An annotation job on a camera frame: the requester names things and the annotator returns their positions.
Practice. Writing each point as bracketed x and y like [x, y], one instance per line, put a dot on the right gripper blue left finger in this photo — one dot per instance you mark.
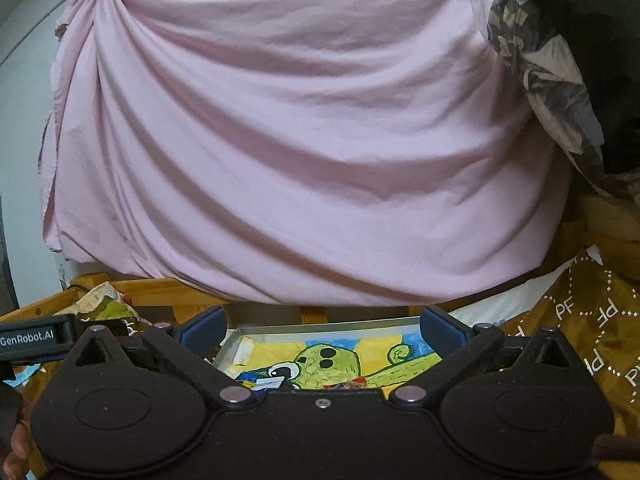
[204, 333]

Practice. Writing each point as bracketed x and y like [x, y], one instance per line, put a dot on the grey tray with frog drawing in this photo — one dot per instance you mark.
[387, 353]

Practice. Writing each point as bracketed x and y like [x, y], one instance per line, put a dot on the pink draped sheet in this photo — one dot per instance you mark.
[338, 152]

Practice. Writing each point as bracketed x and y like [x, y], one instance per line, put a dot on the person's left hand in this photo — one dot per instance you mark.
[15, 462]

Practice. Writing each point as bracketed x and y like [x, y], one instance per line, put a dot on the brown patterned blanket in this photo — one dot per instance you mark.
[551, 394]

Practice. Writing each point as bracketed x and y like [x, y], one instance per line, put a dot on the dark green cloth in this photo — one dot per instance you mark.
[603, 36]

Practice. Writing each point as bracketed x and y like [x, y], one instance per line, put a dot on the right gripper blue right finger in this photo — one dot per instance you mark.
[443, 333]

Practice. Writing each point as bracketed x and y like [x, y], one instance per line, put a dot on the grey floral bedding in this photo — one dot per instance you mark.
[538, 55]

